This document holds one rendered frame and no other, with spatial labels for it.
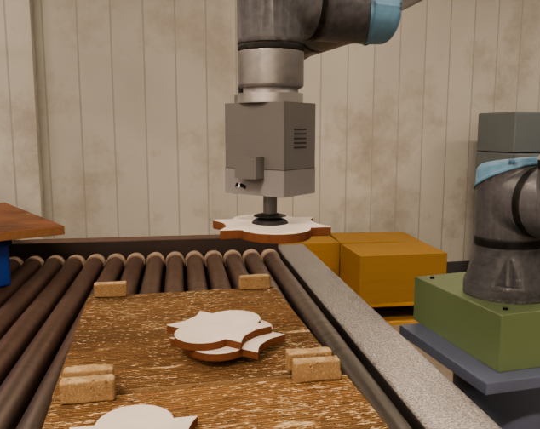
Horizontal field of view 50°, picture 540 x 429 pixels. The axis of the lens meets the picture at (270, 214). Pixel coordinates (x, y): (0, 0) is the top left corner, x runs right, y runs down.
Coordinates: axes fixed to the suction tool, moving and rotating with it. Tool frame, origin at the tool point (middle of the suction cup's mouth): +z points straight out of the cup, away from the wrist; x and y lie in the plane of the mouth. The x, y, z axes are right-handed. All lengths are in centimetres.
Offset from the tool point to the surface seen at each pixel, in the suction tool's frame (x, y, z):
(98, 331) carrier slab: -1.9, -31.0, 18.2
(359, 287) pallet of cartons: 262, -126, 85
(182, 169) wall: 249, -266, 17
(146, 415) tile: -16.7, -3.4, 17.1
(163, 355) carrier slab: -2.5, -16.2, 18.2
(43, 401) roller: -18.1, -20.0, 19.9
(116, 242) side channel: 42, -81, 17
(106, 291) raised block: 10.0, -44.4, 17.0
